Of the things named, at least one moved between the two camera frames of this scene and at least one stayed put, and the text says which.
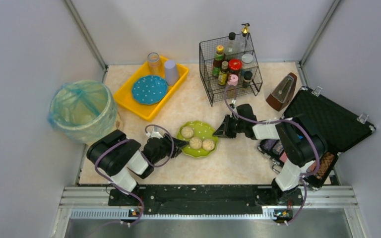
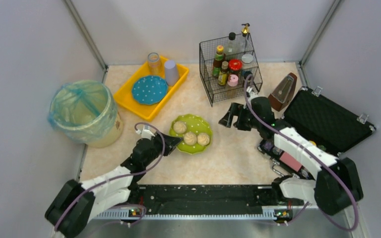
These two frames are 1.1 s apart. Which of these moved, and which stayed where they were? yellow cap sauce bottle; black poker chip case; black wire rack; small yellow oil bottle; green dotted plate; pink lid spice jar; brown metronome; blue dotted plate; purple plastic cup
Moved: green dotted plate
Stayed: pink lid spice jar; purple plastic cup; blue dotted plate; small yellow oil bottle; yellow cap sauce bottle; black wire rack; brown metronome; black poker chip case
